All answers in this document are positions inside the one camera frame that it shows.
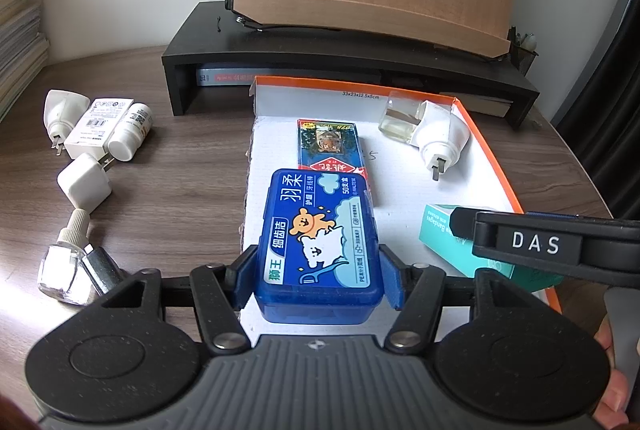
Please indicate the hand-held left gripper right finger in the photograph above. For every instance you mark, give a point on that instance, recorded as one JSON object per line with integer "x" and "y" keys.
{"x": 392, "y": 277}

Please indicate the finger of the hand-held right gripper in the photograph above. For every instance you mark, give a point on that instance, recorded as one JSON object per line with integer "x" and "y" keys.
{"x": 461, "y": 222}

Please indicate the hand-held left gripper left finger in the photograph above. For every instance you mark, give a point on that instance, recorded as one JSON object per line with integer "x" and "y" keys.
{"x": 244, "y": 277}

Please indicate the green bandage box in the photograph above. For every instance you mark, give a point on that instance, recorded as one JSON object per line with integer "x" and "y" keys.
{"x": 500, "y": 267}

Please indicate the blue floss pick box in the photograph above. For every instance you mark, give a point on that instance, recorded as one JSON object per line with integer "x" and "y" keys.
{"x": 317, "y": 240}

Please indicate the white heater with liquid bottle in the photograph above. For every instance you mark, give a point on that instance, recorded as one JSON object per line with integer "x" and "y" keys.
{"x": 435, "y": 130}

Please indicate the red and blue card box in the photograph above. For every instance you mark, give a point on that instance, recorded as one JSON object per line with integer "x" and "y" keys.
{"x": 330, "y": 145}

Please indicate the white and orange cardboard box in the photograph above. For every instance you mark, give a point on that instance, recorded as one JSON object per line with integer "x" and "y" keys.
{"x": 320, "y": 150}

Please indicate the white adapter box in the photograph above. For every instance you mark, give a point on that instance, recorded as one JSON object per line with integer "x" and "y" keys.
{"x": 97, "y": 125}

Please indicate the person's right hand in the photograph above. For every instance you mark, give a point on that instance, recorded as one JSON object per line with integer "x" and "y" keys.
{"x": 617, "y": 397}

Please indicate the dark curtain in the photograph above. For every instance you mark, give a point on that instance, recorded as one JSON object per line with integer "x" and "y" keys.
{"x": 610, "y": 100}

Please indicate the black mesh pen holder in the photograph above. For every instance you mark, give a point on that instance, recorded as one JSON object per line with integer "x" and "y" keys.
{"x": 524, "y": 53}

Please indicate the clear glass repellent bottle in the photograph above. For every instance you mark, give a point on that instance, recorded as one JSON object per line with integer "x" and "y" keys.
{"x": 62, "y": 265}

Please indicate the white pill bottle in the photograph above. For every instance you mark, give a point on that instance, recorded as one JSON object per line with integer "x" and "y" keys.
{"x": 129, "y": 133}

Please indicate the white cube charger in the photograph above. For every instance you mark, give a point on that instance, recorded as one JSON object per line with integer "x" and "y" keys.
{"x": 84, "y": 182}

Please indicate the book under stand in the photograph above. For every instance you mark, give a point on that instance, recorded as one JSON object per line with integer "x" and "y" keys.
{"x": 225, "y": 78}

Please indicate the black monitor stand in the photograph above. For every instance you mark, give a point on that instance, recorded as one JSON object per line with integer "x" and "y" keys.
{"x": 210, "y": 45}

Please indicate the white plug-in repellent heater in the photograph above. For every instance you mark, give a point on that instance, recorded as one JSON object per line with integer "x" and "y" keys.
{"x": 62, "y": 113}

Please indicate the stack of papers and booklets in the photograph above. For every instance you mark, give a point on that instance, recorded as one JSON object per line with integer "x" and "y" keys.
{"x": 17, "y": 40}

